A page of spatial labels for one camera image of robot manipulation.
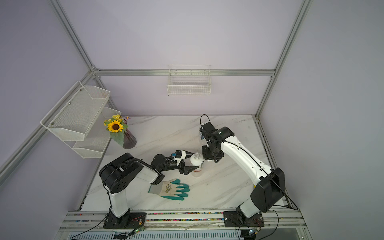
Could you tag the white mesh shelf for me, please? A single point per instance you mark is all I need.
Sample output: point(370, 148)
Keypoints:
point(72, 118)
point(97, 139)

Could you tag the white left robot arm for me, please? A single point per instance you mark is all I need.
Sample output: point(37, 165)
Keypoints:
point(119, 174)

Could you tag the white mesh lower shelf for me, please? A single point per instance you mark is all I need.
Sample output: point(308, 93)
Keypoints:
point(97, 139)

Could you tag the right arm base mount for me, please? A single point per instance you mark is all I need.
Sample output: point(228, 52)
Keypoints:
point(237, 219)

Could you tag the dark glass flower vase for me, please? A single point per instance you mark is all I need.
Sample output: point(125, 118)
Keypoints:
point(129, 139)

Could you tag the white label tea bottle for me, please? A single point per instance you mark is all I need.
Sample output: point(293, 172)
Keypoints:
point(198, 161)

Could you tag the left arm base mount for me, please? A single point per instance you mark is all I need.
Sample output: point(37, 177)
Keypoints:
point(127, 221)

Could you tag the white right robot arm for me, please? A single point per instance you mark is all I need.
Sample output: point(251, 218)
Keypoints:
point(269, 183)

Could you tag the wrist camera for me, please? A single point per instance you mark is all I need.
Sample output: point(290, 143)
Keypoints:
point(207, 129)
point(179, 155)

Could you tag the white wire wall basket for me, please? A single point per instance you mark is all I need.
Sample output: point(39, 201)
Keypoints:
point(189, 80)

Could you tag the artificial sunflower bouquet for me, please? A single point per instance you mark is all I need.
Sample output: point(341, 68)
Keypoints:
point(117, 128)

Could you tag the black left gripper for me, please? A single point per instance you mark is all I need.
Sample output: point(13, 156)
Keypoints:
point(183, 169)

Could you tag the white mesh upper shelf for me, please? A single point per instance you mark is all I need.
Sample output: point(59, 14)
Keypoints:
point(72, 118)

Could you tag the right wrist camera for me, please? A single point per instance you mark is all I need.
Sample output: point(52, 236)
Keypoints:
point(207, 129)

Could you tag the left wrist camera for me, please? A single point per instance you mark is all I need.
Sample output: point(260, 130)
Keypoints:
point(179, 155)

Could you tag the green white work glove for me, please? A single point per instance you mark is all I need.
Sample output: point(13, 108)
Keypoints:
point(172, 190)

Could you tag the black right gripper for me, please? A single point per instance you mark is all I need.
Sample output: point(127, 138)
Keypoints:
point(207, 156)

